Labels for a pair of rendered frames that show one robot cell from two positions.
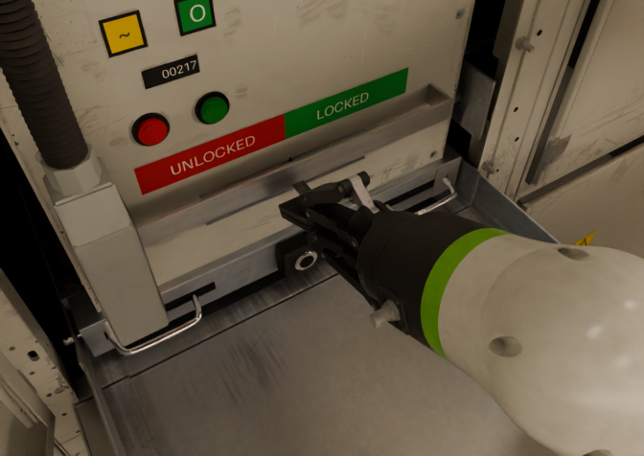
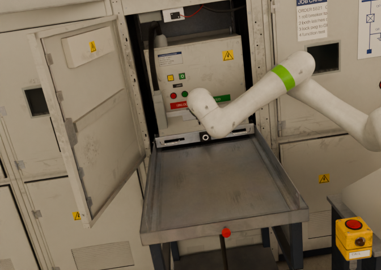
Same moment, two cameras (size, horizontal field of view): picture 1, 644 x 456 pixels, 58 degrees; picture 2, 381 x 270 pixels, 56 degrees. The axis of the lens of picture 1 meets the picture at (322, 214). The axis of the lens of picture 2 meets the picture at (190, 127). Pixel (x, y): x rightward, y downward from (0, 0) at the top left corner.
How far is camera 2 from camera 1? 1.39 m
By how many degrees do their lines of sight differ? 37
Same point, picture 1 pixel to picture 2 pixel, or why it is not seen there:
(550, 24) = not seen: hidden behind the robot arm
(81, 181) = (157, 93)
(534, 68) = not seen: hidden behind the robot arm
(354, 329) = (211, 152)
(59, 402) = (147, 152)
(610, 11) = not seen: hidden behind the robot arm
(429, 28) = (233, 85)
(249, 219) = (193, 123)
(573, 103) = (280, 110)
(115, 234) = (160, 102)
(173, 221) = (174, 113)
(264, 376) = (187, 155)
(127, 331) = (160, 126)
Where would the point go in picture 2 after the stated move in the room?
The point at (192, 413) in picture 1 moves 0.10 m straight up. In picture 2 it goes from (170, 157) to (166, 140)
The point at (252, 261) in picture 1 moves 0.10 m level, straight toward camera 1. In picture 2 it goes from (193, 135) to (187, 142)
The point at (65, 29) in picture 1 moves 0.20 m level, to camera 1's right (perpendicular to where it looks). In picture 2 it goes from (162, 76) to (197, 75)
